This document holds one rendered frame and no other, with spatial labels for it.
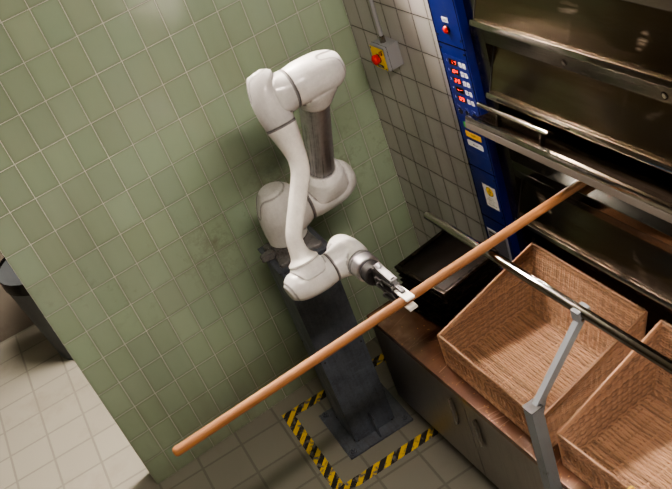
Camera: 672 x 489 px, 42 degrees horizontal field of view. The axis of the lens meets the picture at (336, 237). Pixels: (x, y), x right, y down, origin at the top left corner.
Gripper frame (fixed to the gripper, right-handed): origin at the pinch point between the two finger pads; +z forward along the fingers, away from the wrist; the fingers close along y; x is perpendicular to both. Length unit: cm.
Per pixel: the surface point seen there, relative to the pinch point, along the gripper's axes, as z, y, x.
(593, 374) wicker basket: 29, 44, -40
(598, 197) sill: 9, 1, -69
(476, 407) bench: -2, 62, -13
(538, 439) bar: 41, 35, -7
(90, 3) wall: -121, -83, 25
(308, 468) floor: -76, 120, 36
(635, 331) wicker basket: 29, 39, -58
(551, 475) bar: 41, 53, -9
